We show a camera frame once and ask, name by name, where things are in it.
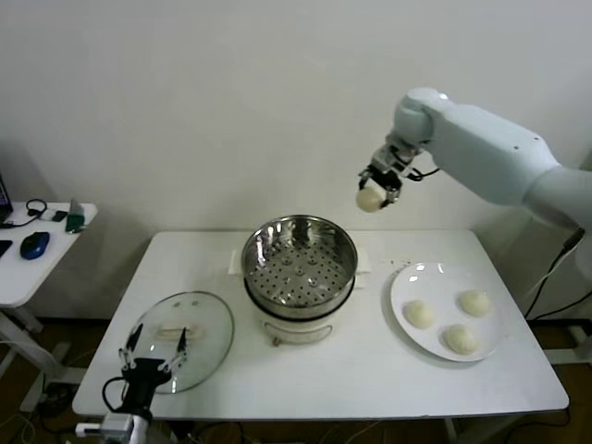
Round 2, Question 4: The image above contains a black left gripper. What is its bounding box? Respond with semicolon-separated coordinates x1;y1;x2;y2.
118;323;189;416

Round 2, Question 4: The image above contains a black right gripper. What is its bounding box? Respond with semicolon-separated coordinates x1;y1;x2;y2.
356;150;420;207

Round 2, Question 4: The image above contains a white steamed baozi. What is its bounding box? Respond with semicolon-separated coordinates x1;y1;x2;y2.
354;184;387;215
459;289;492;318
442;324;480;356
404;299;437;330

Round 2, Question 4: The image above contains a round glass pot lid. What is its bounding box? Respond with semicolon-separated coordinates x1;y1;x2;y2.
123;290;236;395

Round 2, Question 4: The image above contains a stainless steel steamer basket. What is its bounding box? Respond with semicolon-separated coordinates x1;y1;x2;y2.
240;214;359;310

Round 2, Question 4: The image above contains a large white plate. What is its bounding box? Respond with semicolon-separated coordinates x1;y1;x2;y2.
389;262;505;363

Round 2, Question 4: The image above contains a white electric cooker base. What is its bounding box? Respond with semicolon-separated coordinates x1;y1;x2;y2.
228;247;375;348

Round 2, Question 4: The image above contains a white side table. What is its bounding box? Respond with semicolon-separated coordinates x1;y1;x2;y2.
0;202;98;413

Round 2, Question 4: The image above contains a green standing gadget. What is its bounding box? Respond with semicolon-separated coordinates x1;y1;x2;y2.
64;198;87;234

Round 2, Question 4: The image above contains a blue black computer mouse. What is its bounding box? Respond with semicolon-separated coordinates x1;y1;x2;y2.
18;230;51;260

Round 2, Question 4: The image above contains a laptop with blue screen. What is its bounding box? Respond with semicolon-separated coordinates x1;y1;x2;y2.
0;173;14;223

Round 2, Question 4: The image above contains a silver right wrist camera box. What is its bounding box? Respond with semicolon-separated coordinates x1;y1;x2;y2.
375;143;404;173

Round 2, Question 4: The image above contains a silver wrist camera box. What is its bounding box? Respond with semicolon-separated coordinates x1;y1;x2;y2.
75;411;135;441
375;143;404;173

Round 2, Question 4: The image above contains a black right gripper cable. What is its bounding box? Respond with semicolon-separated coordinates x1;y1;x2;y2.
406;159;441;182

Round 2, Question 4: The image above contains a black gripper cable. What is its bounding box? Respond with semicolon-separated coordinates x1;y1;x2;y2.
102;376;130;414
406;159;441;182

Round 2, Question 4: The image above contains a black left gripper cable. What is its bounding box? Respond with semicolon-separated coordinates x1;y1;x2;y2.
102;376;130;414

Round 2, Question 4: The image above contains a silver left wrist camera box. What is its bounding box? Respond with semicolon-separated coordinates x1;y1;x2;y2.
75;411;135;441

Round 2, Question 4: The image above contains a black looped cable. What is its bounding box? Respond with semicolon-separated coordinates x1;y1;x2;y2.
0;198;49;228

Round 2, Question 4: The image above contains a white cable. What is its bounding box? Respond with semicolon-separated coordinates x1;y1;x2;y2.
516;252;568;306

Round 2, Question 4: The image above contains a black cable with plug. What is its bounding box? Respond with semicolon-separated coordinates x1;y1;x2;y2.
526;226;588;318

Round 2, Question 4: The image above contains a thin black cable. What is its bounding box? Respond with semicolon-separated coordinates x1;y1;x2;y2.
524;290;592;323

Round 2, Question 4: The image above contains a white table foot frame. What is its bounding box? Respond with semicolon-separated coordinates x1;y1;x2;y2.
541;325;592;367

